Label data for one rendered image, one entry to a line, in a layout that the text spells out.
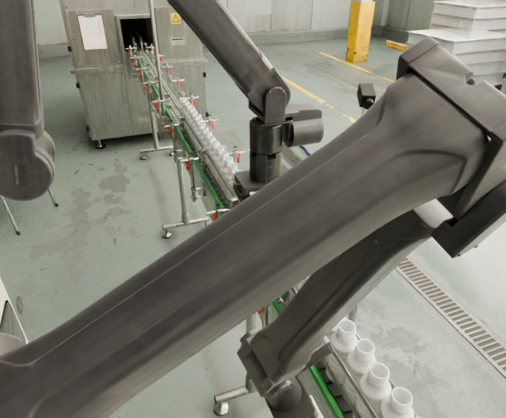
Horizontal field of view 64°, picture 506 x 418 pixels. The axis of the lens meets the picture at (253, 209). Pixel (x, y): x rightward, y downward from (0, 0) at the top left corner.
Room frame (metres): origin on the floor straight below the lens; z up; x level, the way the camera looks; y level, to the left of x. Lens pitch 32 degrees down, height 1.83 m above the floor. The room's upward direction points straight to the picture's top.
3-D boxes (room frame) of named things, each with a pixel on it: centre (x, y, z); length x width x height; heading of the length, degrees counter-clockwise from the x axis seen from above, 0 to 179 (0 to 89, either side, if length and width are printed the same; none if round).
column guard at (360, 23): (8.77, -2.14, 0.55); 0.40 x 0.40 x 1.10; 20
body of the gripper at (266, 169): (0.66, -0.02, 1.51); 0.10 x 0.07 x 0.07; 110
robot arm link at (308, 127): (0.68, -0.06, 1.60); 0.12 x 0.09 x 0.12; 110
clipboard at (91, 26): (4.22, 1.55, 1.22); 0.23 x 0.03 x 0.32; 110
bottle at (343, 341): (0.60, -0.20, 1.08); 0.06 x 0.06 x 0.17
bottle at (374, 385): (0.49, -0.24, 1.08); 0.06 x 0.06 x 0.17
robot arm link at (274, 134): (0.66, -0.03, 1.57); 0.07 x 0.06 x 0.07; 110
